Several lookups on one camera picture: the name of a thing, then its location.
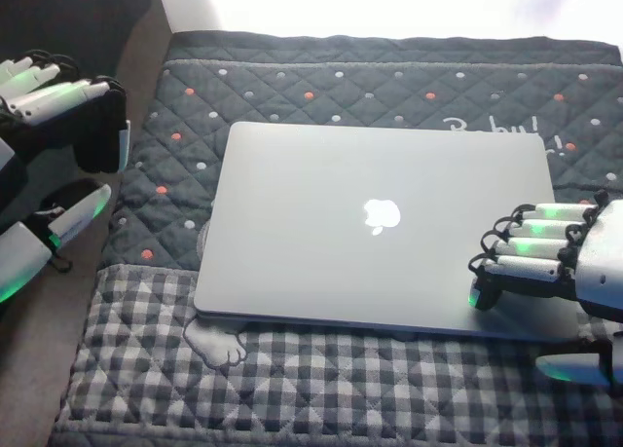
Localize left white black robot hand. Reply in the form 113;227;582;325
0;50;132;317

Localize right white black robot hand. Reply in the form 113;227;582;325
466;189;623;388

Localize silver laptop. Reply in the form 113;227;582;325
193;121;593;344

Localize dark backdrop panel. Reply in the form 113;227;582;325
0;0;153;78

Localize grey quilt with checked border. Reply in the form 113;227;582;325
51;30;623;447

